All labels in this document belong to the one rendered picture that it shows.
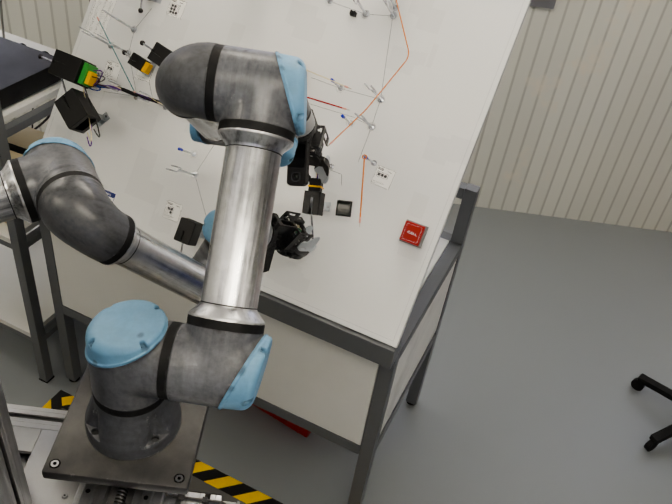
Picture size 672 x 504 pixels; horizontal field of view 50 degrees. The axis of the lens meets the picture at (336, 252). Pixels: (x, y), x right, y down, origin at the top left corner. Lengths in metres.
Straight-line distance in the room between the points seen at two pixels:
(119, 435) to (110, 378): 0.12
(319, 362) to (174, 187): 0.62
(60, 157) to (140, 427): 0.49
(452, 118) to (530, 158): 2.03
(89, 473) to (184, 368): 0.25
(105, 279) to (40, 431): 1.01
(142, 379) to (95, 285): 1.32
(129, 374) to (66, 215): 0.32
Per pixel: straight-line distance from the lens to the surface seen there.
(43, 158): 1.36
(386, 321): 1.81
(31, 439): 1.38
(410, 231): 1.76
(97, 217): 1.26
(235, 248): 1.06
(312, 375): 2.06
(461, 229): 2.26
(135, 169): 2.09
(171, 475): 1.19
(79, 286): 2.45
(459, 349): 3.10
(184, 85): 1.10
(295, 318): 1.88
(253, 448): 2.64
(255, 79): 1.08
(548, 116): 3.73
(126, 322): 1.09
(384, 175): 1.82
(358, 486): 2.34
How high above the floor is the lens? 2.16
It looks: 39 degrees down
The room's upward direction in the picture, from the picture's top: 9 degrees clockwise
